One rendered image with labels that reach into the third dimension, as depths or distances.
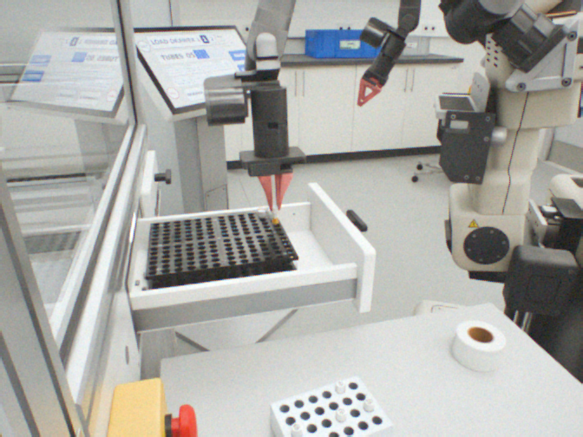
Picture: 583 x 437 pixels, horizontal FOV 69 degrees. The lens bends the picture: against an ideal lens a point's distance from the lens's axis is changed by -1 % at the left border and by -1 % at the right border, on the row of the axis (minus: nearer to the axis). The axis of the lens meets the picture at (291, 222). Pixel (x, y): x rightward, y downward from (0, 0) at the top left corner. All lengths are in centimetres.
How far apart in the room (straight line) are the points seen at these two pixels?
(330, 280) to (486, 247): 58
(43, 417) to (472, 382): 55
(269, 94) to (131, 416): 46
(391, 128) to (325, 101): 70
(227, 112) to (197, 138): 94
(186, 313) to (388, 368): 30
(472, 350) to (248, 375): 32
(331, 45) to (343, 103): 49
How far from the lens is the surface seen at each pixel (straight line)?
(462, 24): 87
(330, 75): 381
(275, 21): 72
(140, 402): 44
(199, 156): 162
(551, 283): 111
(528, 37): 88
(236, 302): 62
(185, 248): 69
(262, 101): 67
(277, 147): 68
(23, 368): 26
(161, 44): 153
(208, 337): 186
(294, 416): 56
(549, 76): 91
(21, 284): 27
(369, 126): 403
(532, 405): 70
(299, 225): 86
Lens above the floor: 123
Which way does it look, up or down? 26 degrees down
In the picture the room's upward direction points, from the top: straight up
